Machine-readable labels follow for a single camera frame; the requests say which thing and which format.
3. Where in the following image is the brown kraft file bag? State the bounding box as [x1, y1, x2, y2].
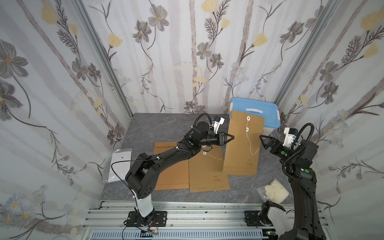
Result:
[223, 110, 264, 176]
[154, 142, 190, 191]
[189, 146, 230, 193]

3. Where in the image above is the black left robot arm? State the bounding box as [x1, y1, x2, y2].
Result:
[125, 113, 235, 222]

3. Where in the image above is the plastic bag with white stuff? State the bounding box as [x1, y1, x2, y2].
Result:
[257, 179, 290, 204]

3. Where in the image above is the aluminium rail frame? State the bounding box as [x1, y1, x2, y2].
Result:
[79, 191, 331, 240]

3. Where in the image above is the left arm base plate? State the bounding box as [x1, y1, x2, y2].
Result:
[124, 211, 168, 228]

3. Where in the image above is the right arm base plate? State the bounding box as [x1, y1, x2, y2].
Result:
[244, 211, 272, 227]

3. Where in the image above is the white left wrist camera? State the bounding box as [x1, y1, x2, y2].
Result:
[212, 116, 225, 134]

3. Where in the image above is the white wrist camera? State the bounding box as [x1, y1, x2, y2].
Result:
[212, 116, 225, 134]
[283, 127, 299, 148]

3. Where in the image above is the clear plastic bag left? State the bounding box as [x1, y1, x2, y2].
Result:
[105, 149, 132, 183]

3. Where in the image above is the blue lidded white storage box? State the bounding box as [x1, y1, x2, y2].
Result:
[230, 98, 281, 136]

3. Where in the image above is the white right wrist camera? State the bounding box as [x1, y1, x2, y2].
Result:
[283, 127, 299, 148]

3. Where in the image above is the white slotted cable duct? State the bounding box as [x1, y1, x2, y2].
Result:
[88, 229, 268, 240]

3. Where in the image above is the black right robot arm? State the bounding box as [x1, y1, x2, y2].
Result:
[260, 135, 326, 240]

